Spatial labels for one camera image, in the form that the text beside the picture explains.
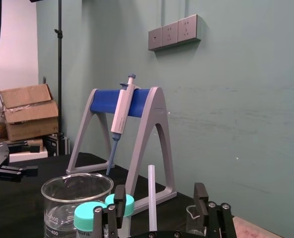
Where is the small clear glass beaker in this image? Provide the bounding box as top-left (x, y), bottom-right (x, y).
top-left (185, 204), bottom-right (207, 236)

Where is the black equipment case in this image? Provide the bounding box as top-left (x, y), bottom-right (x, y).
top-left (43, 134), bottom-right (70, 157)

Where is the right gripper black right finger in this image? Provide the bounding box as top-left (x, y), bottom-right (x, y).
top-left (193, 182), bottom-right (236, 238)

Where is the teal capped sample tube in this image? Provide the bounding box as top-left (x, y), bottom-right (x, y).
top-left (104, 193), bottom-right (135, 238)
top-left (74, 201), bottom-right (108, 238)

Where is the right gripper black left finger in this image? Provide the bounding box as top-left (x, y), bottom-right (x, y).
top-left (93, 184), bottom-right (127, 238)

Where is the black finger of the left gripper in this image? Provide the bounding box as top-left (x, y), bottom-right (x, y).
top-left (0, 165), bottom-right (39, 178)
top-left (0, 171), bottom-right (23, 183)

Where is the large clear glass beaker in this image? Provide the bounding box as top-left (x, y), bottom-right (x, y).
top-left (41, 173), bottom-right (115, 238)

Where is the translucent white stirring rod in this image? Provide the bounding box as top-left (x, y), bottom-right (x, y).
top-left (148, 164), bottom-right (158, 233)

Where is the black light stand pole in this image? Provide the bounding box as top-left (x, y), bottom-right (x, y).
top-left (54, 0), bottom-right (64, 156)

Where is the grey blue pipette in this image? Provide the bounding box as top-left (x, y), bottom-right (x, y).
top-left (106, 73), bottom-right (137, 176)

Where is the grey wall socket panel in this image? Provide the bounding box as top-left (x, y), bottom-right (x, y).
top-left (177, 14), bottom-right (202, 43)
top-left (148, 26), bottom-right (164, 52)
top-left (161, 21), bottom-right (179, 48)

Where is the open brown cardboard box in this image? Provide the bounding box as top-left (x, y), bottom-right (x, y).
top-left (0, 83), bottom-right (59, 124)

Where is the black table cloth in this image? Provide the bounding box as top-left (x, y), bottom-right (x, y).
top-left (0, 151), bottom-right (236, 238)

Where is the flat white box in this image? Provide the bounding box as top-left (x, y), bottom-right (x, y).
top-left (8, 146), bottom-right (49, 163)

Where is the closed brown cardboard box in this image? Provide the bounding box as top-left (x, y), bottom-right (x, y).
top-left (5, 116), bottom-right (59, 142)

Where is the grey pipette stand blue bar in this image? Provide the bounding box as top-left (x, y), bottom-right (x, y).
top-left (66, 86), bottom-right (177, 216)

